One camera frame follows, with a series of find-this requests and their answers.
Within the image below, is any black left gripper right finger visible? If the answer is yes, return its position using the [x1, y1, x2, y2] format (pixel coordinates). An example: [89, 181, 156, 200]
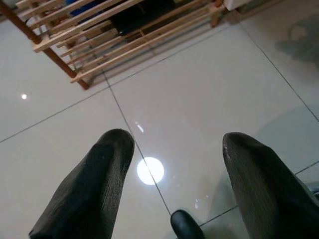
[222, 131, 319, 239]

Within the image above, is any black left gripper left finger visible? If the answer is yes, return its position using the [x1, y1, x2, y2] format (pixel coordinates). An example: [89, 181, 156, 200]
[28, 128, 136, 239]

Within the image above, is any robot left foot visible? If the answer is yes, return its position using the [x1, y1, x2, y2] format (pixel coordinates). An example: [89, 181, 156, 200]
[170, 209, 205, 239]

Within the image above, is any wooden wine rack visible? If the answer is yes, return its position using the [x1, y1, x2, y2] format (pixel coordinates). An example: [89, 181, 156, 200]
[0, 0, 228, 91]

